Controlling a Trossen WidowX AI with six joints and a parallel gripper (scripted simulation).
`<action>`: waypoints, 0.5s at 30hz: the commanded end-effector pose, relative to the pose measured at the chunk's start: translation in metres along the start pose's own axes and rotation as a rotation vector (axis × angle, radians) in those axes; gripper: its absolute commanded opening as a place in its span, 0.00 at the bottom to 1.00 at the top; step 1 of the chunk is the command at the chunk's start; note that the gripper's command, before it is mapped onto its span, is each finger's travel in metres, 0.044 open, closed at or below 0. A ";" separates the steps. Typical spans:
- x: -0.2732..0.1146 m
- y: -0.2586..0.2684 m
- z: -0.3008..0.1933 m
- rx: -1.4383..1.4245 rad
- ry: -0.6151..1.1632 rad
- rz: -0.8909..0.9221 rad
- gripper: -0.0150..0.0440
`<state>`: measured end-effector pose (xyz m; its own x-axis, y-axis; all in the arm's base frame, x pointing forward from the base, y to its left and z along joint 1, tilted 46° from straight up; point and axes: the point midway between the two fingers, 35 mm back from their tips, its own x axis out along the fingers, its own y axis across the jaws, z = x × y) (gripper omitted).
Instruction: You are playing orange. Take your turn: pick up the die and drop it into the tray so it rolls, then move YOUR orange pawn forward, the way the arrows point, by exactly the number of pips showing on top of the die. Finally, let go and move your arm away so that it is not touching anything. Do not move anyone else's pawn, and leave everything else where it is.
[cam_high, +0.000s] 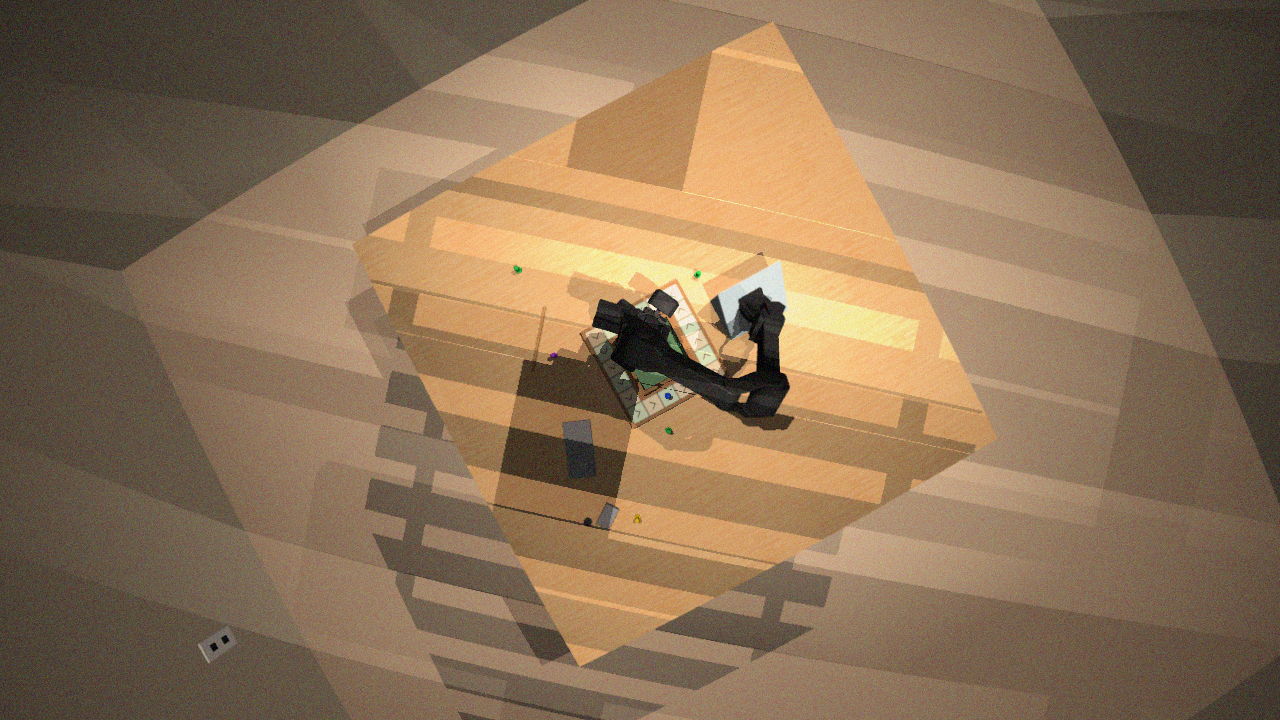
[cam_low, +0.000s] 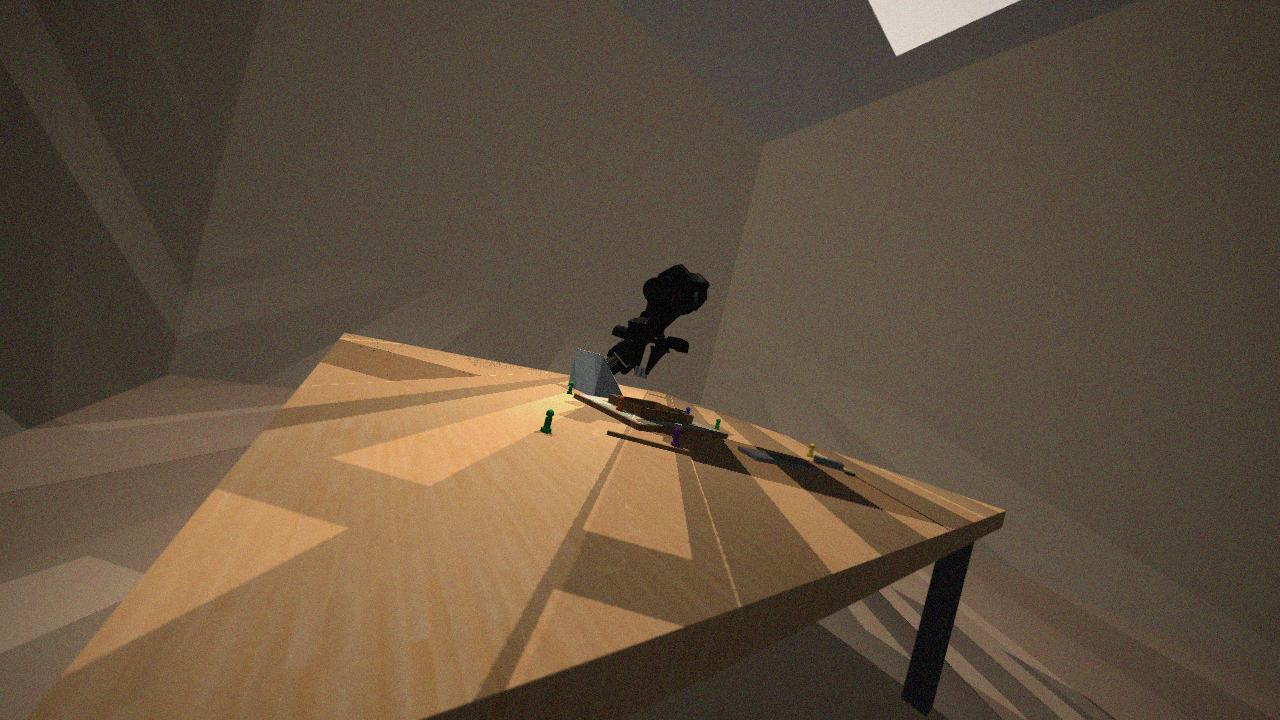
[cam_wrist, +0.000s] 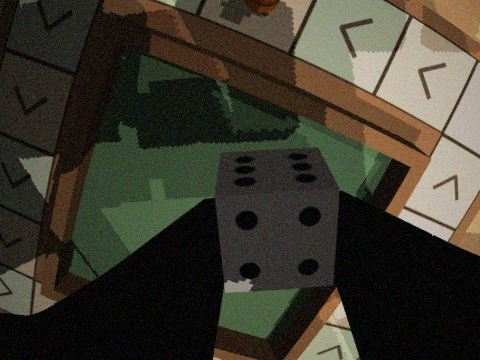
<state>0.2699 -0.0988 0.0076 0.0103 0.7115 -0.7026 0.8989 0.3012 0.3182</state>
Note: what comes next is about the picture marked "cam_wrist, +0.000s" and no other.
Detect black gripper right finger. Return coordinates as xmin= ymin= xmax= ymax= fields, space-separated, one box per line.
xmin=333 ymin=191 xmax=480 ymax=360

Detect dark grey die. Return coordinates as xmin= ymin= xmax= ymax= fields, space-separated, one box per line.
xmin=215 ymin=147 xmax=340 ymax=292

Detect brown game pawn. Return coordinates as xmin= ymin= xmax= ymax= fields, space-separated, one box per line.
xmin=244 ymin=0 xmax=280 ymax=13

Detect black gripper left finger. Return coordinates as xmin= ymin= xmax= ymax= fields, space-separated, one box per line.
xmin=0 ymin=197 xmax=224 ymax=360

